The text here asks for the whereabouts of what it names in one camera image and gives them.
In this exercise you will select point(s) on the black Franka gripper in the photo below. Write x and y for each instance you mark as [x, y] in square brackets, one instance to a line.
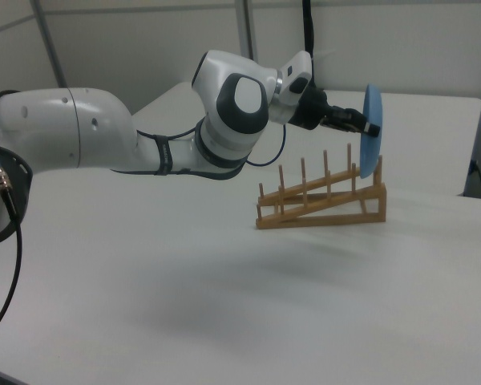
[312, 110]

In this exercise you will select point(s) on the blue round plate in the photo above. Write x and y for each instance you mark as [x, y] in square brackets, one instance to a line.
[372, 144]

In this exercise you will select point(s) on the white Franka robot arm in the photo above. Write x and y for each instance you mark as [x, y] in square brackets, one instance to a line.
[104, 132]

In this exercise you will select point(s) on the wooden plate rack with pegs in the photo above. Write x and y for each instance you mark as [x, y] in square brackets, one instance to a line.
[324, 204]

